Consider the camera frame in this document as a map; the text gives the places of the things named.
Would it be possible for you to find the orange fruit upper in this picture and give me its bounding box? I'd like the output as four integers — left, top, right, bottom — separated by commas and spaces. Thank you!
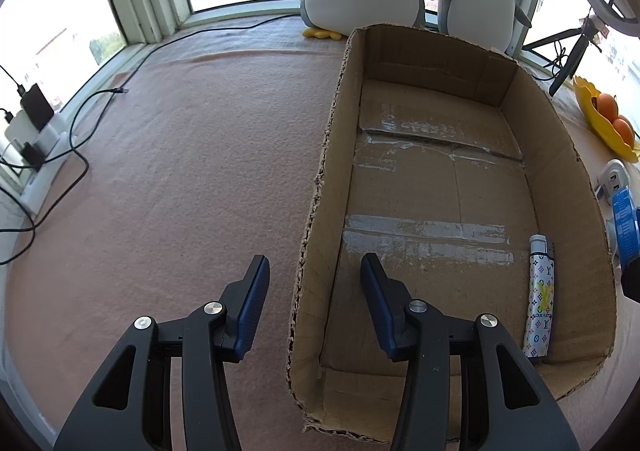
596, 93, 618, 123

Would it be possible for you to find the patterned white lighter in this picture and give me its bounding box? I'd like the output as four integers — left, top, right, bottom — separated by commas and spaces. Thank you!
522, 233, 555, 359

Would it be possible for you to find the white power strip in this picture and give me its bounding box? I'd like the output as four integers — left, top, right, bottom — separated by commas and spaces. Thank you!
1, 111, 70, 214

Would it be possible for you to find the pink table mat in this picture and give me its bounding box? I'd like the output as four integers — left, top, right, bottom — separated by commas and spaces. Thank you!
2, 16, 640, 451

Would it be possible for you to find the black cable on mat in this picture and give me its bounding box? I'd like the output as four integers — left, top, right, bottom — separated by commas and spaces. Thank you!
0, 12, 302, 266

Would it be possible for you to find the yellow fruit bowl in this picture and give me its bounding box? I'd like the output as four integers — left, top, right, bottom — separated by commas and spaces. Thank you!
573, 76, 639, 163

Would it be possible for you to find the black tripod stand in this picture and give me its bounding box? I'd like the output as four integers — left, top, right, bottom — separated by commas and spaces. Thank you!
522, 14, 603, 97

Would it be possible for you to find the black power adapter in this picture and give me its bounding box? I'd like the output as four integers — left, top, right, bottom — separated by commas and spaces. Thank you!
21, 84, 54, 132

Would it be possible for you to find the white round plug-in device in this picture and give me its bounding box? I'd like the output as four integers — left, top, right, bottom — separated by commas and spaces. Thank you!
594, 159, 630, 205

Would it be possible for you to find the blue round lid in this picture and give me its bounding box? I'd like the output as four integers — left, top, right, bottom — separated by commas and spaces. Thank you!
612, 187, 640, 269

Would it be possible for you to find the orange fruit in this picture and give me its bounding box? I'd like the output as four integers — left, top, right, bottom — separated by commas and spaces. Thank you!
612, 115, 634, 148
596, 93, 618, 123

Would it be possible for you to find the orange fruit lower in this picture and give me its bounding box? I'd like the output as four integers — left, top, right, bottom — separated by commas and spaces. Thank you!
612, 115, 634, 148

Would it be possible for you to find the open cardboard box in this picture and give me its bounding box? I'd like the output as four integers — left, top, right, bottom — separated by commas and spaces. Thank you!
286, 24, 616, 442

